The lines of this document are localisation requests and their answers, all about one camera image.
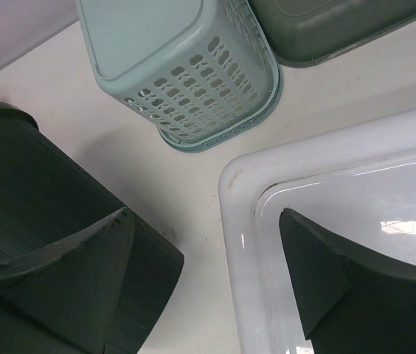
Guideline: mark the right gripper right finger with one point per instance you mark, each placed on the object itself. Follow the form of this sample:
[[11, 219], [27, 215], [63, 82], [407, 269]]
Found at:
[[350, 298]]

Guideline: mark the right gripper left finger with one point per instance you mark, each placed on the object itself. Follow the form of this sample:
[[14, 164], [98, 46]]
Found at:
[[62, 297]]

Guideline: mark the black plastic bucket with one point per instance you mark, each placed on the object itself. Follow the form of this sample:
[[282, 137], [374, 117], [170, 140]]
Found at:
[[45, 196]]

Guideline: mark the white plastic tub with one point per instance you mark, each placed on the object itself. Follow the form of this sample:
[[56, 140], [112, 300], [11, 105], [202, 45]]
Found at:
[[357, 182]]

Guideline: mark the light blue perforated basket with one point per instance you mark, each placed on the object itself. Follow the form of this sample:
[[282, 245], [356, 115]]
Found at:
[[201, 71]]

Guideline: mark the grey-green plastic tray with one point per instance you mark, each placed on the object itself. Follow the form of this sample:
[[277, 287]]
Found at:
[[306, 33]]

